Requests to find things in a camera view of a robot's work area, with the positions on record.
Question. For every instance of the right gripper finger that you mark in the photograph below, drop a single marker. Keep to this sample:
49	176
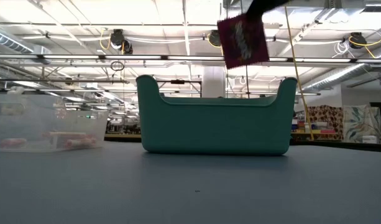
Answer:
257	9
275	4

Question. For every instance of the purple Skittles pack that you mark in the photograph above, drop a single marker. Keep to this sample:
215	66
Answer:
243	40

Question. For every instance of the clear plastic bin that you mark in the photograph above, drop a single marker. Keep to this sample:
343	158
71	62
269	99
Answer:
38	121

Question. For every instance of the white round column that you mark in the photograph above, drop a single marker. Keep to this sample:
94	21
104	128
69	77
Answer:
213	81

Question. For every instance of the black metal rack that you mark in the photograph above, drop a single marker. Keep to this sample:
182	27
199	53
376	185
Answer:
177	81

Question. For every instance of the leopard pattern fabric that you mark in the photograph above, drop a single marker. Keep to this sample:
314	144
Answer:
325	119

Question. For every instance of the green plastic bin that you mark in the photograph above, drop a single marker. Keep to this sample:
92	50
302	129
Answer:
215	127

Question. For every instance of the floral pattern fabric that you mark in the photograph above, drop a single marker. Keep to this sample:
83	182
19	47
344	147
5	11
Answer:
361	121

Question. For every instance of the white container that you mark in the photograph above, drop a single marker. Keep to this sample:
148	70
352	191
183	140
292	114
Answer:
369	139

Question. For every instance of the silver ventilation duct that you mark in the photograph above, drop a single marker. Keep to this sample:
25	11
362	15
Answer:
339	73

